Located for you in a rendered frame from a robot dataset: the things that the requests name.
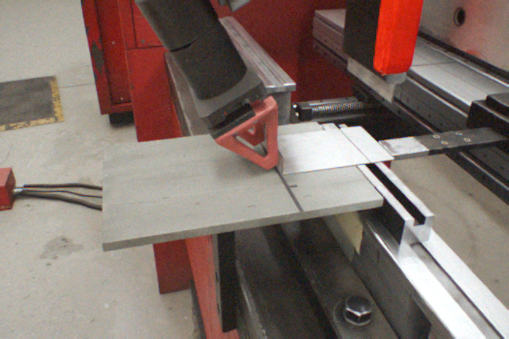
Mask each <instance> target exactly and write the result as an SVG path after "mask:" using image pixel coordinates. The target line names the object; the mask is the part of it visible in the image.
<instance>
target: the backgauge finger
mask: <svg viewBox="0 0 509 339"><path fill-rule="evenodd" d="M466 127H467V128H468V129H470V130H463V131H451V132H445V133H439V134H427V135H421V136H414V137H408V138H396V139H390V140H383V141H379V145H380V146H381V147H382V148H383V149H384V150H385V151H386V152H387V153H388V154H389V155H390V156H391V157H393V158H394V161H397V160H403V159H409V158H420V157H425V156H432V155H438V154H448V153H454V152H460V151H466V150H477V149H483V148H488V147H494V146H495V147H497V148H498V149H500V150H502V151H503V152H504V153H505V154H507V155H509V92H504V93H497V94H490V95H487V97H486V99H479V100H473V101H472V102H471V106H470V109H469V113H468V118H467V122H466Z"/></svg>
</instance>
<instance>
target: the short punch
mask: <svg viewBox="0 0 509 339"><path fill-rule="evenodd" d="M380 6H381V0H347V4H346V13H345V21H344V37H343V45H342V51H343V53H345V54H346V55H347V56H348V71H349V72H351V73H352V74H353V75H355V76H356V77H357V78H359V79H360V80H362V81H363V82H364V83H365V84H366V85H367V86H369V87H370V88H372V89H373V90H374V91H375V92H377V93H378V94H380V95H381V96H382V97H383V98H384V99H386V100H387V101H388V102H389V103H391V104H392V103H393V101H394V92H395V87H396V84H402V83H403V82H404V81H405V80H406V72H404V73H399V74H390V75H382V76H381V75H380V74H379V72H378V71H376V70H375V67H374V57H375V44H376V38H377V31H378V24H379V12H380Z"/></svg>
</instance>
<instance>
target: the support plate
mask: <svg viewBox="0 0 509 339"><path fill-rule="evenodd" d="M316 131H323V129H322V128H321V127H320V125H319V124H318V123H317V122H313V123H300V124H294V125H286V126H279V127H278V136H283V135H289V134H302V133H309V132H316ZM283 177H284V178H285V180H286V182H287V184H288V185H297V187H293V188H290V189H291V190H292V192H293V194H294V196H295V197H296V198H297V201H298V202H299V204H300V206H301V207H302V209H303V210H304V212H299V210H298V208H297V206H296V205H295V203H294V202H293V199H292V197H291V196H290V194H289V193H288V191H287V189H286V187H285V186H284V184H283V183H282V180H281V179H280V177H279V176H278V174H277V172H276V170H275V169H274V167H272V168H270V169H264V168H262V167H261V166H259V165H257V164H255V163H253V162H252V161H250V160H248V159H247V158H245V157H243V156H241V155H239V154H236V153H234V152H232V151H230V150H228V149H226V148H224V147H222V146H219V145H218V144H216V143H215V141H214V140H213V138H212V136H211V135H209V134H205V135H197V136H190V137H183V138H171V139H163V140H156V141H149V142H136V143H129V144H122V145H115V146H104V147H103V215H102V246H103V251H113V250H118V249H123V248H129V247H138V246H143V245H148V244H157V243H163V242H168V241H173V240H182V239H187V238H192V237H198V236H206V235H211V234H216V233H221V232H231V231H236V230H241V229H246V228H255V227H260V226H266V225H271V224H280V223H285V222H290V221H295V220H304V219H309V218H314V217H319V216H328V215H334V214H339V213H344V212H353V211H358V210H363V209H369V208H378V207H382V206H383V197H382V196H381V195H380V194H379V193H378V192H377V190H376V189H375V188H374V187H373V186H372V185H371V183H370V182H369V181H368V180H367V179H366V178H365V176H363V175H362V174H361V172H360V171H359V170H358V169H357V168H356V167H355V166H349V167H342V168H336V169H326V170H320V171H314V172H308V173H297V174H291V175H285V176H283Z"/></svg>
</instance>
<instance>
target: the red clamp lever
mask: <svg viewBox="0 0 509 339"><path fill-rule="evenodd" d="M423 2H424V0H381V6H380V12H379V24H378V31H377V38H376V44H375V57H374V67H375V70H376V71H378V72H379V74H380V75H381V76H382V75H390V74H399V73H404V72H408V69H409V68H410V66H411V65H412V62H413V57H414V50H415V45H416V40H417V35H418V27H419V23H420V19H421V14H422V6H423Z"/></svg>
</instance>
